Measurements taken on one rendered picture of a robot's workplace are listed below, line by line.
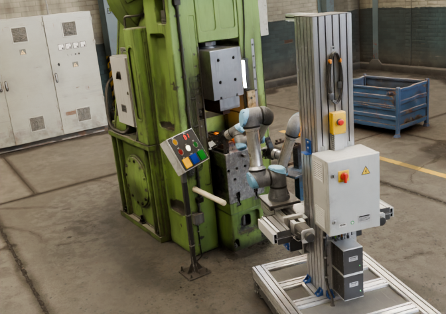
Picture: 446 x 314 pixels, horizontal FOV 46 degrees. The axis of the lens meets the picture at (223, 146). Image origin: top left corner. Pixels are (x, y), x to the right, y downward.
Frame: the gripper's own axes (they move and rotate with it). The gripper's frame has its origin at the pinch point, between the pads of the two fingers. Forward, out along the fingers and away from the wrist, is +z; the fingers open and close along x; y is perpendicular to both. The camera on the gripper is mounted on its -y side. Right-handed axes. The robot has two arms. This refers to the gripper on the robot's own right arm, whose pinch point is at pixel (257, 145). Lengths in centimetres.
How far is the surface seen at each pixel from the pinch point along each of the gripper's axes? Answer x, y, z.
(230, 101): -1.7, -32.6, 30.8
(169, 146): -72, -15, 12
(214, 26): -1, -93, 46
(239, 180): -4.1, 35.0, 24.7
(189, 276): -66, 99, 18
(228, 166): -13.6, 19.9, 24.7
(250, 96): 28, -30, 43
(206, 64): -18, -66, 37
